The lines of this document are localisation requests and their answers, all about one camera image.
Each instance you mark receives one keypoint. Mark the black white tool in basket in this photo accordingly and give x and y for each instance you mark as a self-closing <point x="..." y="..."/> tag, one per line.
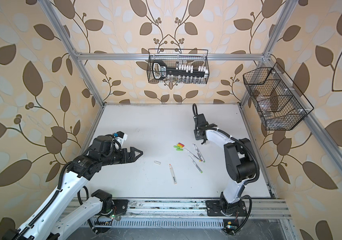
<point x="176" y="71"/>

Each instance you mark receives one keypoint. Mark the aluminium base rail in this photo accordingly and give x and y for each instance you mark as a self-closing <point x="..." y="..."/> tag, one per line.
<point x="181" y="208"/>

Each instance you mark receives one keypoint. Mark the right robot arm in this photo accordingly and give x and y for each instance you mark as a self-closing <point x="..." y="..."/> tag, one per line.
<point x="240" y="161"/>

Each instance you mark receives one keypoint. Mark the side wire basket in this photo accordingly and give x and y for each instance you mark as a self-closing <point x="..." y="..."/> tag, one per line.
<point x="280" y="103"/>

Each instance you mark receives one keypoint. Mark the back wire basket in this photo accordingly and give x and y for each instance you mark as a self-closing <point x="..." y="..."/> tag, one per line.
<point x="196" y="57"/>

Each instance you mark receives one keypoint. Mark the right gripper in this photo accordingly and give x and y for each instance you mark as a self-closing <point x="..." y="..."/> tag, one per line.
<point x="195" y="133"/>

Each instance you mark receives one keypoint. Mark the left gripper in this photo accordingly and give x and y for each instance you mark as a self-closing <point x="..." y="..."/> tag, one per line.
<point x="132" y="158"/>

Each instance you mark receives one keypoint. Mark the white marker orange tip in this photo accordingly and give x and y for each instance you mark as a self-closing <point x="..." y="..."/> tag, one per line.
<point x="173" y="174"/>

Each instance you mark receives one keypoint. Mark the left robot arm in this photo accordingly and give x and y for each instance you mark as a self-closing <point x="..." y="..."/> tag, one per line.
<point x="45" y="223"/>

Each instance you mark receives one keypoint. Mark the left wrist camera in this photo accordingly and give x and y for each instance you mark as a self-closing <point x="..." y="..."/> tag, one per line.
<point x="120" y="137"/>

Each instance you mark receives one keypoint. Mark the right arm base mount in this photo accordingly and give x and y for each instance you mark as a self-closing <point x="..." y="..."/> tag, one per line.
<point x="220" y="208"/>

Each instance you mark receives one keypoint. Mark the aluminium cage frame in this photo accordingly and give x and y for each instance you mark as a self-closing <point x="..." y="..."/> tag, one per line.
<point x="304" y="165"/>

